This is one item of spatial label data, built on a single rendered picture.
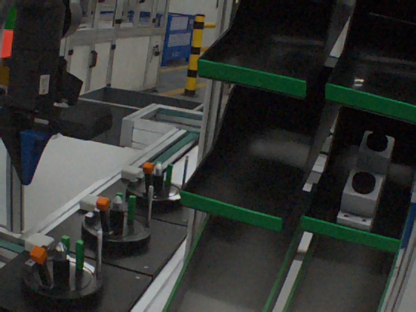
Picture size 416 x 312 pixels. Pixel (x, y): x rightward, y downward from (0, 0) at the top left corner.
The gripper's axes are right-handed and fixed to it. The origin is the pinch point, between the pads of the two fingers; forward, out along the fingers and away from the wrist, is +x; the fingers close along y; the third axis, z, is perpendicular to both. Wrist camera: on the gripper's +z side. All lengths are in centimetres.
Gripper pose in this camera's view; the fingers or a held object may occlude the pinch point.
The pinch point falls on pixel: (27, 155)
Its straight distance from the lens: 63.2
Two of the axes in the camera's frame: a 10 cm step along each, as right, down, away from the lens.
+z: 2.5, -2.4, 9.4
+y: -9.6, -2.0, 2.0
